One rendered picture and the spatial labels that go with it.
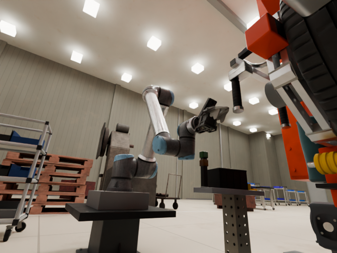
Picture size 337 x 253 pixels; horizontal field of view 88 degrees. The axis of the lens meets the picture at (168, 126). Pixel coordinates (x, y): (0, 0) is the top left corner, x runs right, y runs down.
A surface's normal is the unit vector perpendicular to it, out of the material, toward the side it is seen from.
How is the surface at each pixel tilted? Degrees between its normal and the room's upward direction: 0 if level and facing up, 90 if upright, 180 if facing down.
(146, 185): 90
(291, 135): 90
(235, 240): 90
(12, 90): 90
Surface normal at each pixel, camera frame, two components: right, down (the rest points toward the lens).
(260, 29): -0.88, -0.21
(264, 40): -0.05, 0.94
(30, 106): 0.58, -0.26
